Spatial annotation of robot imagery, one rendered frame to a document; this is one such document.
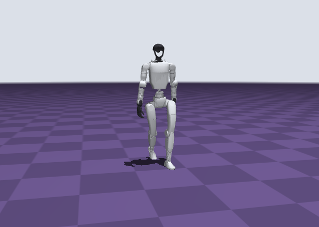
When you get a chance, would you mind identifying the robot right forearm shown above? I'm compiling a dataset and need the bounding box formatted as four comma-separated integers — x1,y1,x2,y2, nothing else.
137,82,145,104

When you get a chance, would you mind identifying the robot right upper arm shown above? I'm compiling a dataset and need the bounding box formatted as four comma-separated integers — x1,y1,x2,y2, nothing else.
140,63,150,88

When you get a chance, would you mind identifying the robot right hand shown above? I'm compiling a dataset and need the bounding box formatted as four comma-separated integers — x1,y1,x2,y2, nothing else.
137,100,144,118

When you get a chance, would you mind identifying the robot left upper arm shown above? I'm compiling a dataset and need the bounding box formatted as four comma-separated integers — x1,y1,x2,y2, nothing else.
168,63,178,87

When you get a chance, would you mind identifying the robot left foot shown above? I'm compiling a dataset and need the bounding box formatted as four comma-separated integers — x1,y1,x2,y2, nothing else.
164,160,175,170

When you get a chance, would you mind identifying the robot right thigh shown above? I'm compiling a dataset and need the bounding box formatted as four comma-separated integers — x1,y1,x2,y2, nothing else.
145,101,157,136

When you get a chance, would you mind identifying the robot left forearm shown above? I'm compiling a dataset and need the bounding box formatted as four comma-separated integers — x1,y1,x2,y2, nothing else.
170,86,177,100

